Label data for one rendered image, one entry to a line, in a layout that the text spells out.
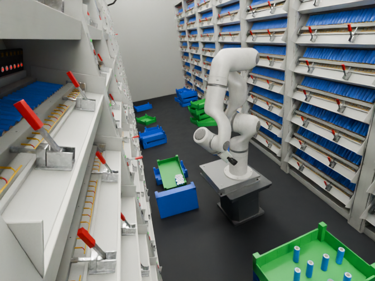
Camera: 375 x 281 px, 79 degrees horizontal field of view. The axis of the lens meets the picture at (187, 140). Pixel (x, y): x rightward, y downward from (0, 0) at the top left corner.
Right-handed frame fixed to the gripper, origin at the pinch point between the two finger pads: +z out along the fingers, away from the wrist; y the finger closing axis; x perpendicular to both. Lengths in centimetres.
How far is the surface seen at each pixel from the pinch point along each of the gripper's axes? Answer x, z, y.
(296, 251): -3, -19, 57
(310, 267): -3, -21, 63
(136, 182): -46, -25, -16
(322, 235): 6, -9, 57
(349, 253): 8, -10, 66
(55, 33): 2, -102, 26
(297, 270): -6, -25, 62
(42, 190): -8, -99, 52
